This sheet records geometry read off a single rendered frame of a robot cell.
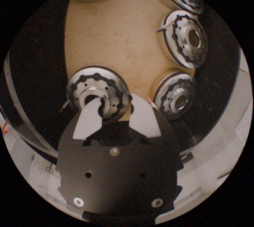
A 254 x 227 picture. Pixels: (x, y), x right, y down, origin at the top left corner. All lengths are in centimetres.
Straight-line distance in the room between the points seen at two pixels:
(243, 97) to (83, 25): 293
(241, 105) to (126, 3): 289
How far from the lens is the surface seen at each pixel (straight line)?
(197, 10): 20
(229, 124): 303
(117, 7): 16
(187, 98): 16
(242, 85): 289
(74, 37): 15
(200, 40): 16
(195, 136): 22
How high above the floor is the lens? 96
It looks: 58 degrees down
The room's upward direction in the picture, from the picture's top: 172 degrees clockwise
